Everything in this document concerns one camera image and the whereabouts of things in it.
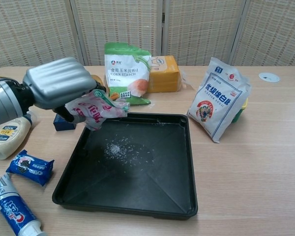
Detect black plastic tray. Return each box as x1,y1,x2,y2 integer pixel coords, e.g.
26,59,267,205
52,112,199,217

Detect green white corn starch bag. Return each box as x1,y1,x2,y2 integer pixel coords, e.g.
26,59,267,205
104,42,152,106

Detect blue cookie packet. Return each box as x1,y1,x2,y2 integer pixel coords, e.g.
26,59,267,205
5,149,55,187

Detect mayonnaise squeeze bottle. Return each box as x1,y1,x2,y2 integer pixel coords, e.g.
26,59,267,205
0,110,37,161

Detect white round table grommet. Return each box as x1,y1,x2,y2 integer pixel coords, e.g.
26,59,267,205
258,72,281,83

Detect orange wrapped cheese block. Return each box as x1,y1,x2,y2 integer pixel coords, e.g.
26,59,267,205
146,55,195,93

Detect white castor sugar bag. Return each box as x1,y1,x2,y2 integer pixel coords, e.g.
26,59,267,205
186,57,252,144

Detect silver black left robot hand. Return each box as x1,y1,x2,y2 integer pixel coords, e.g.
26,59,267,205
22,57,111,123

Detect blue white toothpaste tube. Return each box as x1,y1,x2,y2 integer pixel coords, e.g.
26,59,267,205
0,173,49,236

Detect pink white snack bag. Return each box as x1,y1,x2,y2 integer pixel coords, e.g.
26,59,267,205
65,88,131,131

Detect dark blue carton box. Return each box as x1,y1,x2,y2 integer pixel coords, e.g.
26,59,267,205
53,113,77,131

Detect yellow green plastic container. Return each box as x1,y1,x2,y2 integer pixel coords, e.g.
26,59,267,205
232,97,249,125

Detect beige woven folding screen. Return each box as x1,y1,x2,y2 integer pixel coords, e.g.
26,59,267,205
0,0,295,72

